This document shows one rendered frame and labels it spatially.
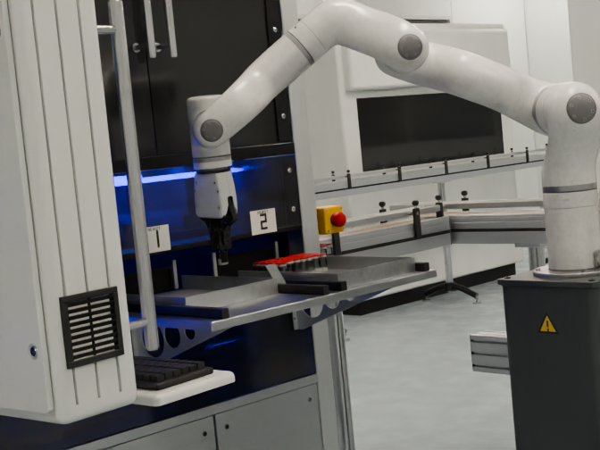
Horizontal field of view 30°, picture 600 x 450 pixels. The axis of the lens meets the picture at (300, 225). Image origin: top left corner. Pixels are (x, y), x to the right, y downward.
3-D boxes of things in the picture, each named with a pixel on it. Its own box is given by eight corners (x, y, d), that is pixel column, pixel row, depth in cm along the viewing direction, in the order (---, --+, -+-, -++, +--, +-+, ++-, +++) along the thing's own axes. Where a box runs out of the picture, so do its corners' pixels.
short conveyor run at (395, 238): (299, 279, 303) (294, 220, 302) (261, 277, 314) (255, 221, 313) (455, 245, 350) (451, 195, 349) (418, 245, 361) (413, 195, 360)
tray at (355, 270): (238, 285, 271) (237, 270, 271) (315, 269, 289) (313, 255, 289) (338, 289, 247) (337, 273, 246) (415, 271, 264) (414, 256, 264)
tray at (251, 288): (94, 307, 256) (93, 292, 256) (183, 288, 274) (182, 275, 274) (187, 314, 231) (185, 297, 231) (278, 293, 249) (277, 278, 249)
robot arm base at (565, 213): (636, 266, 252) (629, 184, 250) (589, 279, 239) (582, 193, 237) (563, 264, 265) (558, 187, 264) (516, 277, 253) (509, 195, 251)
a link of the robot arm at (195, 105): (232, 154, 239) (229, 153, 248) (226, 93, 237) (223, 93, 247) (193, 159, 238) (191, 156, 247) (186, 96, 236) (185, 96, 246)
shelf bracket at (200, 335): (135, 371, 254) (129, 315, 253) (145, 369, 256) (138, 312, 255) (232, 385, 229) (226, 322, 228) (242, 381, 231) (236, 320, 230)
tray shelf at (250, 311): (77, 320, 253) (76, 311, 252) (298, 272, 301) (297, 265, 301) (212, 331, 218) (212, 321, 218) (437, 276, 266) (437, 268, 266)
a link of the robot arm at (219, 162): (183, 158, 244) (185, 171, 245) (207, 158, 238) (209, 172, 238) (214, 154, 250) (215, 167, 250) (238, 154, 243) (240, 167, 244)
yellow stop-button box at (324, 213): (307, 235, 301) (304, 208, 301) (326, 231, 306) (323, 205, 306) (327, 234, 296) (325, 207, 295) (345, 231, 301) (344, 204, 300)
